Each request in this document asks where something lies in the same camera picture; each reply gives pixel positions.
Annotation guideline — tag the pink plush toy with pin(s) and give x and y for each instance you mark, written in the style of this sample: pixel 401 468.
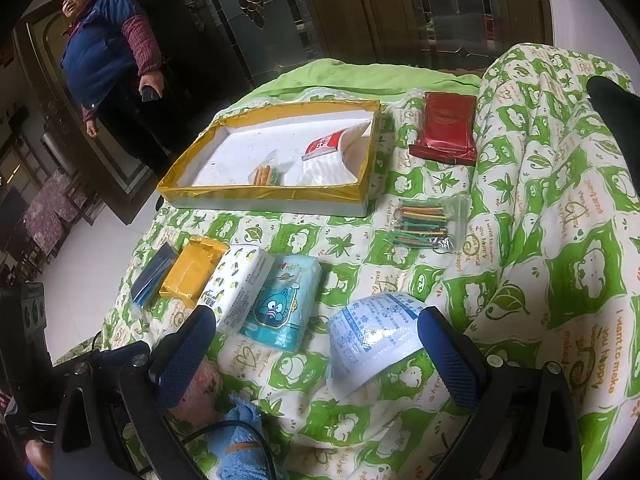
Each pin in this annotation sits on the pink plush toy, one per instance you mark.
pixel 200 395

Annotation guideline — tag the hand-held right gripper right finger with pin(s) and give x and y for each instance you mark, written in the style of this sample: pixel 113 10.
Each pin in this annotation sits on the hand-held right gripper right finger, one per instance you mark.
pixel 450 360

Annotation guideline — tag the white box with yellow rim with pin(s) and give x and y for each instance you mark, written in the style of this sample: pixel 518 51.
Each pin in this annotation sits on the white box with yellow rim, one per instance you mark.
pixel 250 195

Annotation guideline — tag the blue cartoon tissue pack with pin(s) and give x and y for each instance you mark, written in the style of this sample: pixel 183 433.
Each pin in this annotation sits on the blue cartoon tissue pack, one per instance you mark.
pixel 275 310

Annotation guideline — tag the wooden glass door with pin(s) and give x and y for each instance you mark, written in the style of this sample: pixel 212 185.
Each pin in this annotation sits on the wooden glass door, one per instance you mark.
pixel 350 0

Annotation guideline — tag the white packet with red label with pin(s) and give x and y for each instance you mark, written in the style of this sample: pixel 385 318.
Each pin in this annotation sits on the white packet with red label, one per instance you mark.
pixel 325 146

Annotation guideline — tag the person's left forearm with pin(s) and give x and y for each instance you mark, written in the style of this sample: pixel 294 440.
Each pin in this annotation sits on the person's left forearm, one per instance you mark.
pixel 12 410

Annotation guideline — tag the dark blue packet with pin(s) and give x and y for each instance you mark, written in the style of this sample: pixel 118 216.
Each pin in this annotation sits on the dark blue packet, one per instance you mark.
pixel 155 272

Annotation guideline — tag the blue towel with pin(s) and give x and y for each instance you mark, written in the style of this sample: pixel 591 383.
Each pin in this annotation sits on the blue towel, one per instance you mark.
pixel 240 455

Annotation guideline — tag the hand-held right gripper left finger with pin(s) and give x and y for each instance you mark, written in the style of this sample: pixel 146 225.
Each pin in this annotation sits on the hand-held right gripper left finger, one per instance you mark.
pixel 185 355

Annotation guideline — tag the yellow packet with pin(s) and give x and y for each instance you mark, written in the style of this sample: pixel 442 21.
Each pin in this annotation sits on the yellow packet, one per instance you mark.
pixel 190 272

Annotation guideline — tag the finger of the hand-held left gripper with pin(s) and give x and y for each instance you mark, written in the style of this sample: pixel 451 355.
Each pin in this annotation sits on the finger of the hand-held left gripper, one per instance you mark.
pixel 117 352

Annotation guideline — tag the large bag of coloured sticks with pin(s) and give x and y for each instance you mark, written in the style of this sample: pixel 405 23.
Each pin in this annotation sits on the large bag of coloured sticks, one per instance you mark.
pixel 420 225

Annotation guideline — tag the marble top table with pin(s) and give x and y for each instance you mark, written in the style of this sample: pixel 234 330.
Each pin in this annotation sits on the marble top table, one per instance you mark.
pixel 50 215

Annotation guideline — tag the white packet with blue print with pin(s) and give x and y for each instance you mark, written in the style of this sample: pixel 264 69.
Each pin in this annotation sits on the white packet with blue print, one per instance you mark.
pixel 370 345

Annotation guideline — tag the dark red packet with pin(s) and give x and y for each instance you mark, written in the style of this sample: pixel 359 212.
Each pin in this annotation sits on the dark red packet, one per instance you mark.
pixel 442 125

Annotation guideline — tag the black object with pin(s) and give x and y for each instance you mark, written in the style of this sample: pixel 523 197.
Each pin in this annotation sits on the black object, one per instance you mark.
pixel 615 105

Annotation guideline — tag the small bag of coloured sticks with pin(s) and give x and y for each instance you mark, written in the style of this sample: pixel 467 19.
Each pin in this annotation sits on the small bag of coloured sticks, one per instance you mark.
pixel 265 175

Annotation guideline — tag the lemon print tissue pack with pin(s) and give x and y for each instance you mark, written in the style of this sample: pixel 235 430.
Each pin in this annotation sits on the lemon print tissue pack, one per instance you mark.
pixel 235 285

